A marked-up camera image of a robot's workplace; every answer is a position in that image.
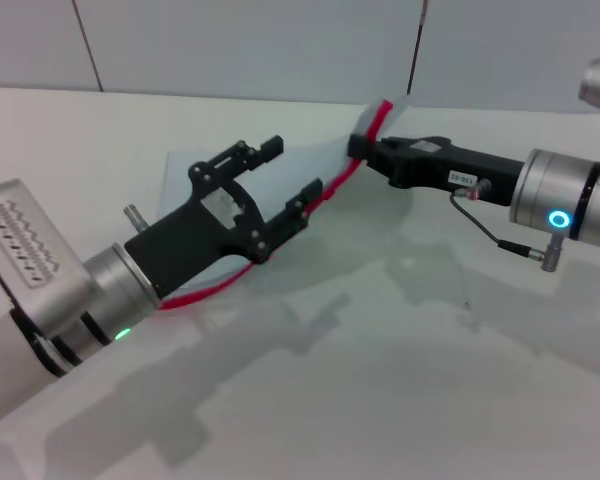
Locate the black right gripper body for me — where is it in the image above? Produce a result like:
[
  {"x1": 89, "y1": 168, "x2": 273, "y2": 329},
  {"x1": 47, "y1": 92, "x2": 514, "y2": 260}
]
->
[{"x1": 386, "y1": 133, "x2": 527, "y2": 208}]

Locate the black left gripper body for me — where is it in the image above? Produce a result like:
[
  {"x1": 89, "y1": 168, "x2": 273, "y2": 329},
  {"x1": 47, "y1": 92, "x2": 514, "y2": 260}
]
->
[{"x1": 123, "y1": 163, "x2": 272, "y2": 301}]

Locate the clear document bag red zip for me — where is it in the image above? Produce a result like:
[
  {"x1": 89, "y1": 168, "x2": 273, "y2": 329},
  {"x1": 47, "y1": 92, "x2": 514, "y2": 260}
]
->
[{"x1": 157, "y1": 95, "x2": 417, "y2": 312}]

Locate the left gripper cable with plug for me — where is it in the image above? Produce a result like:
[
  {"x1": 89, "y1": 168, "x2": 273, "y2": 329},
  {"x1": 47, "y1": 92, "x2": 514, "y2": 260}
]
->
[{"x1": 123, "y1": 203, "x2": 150, "y2": 235}]

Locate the gripper cable with plug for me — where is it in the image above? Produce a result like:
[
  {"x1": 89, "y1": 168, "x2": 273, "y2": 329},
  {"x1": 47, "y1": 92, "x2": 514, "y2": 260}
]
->
[
  {"x1": 123, "y1": 203, "x2": 150, "y2": 235},
  {"x1": 448, "y1": 177, "x2": 567, "y2": 274}
]

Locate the right gripper cable with plug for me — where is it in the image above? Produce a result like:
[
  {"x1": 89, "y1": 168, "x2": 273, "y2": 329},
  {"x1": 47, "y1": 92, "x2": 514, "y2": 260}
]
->
[{"x1": 448, "y1": 177, "x2": 567, "y2": 274}]

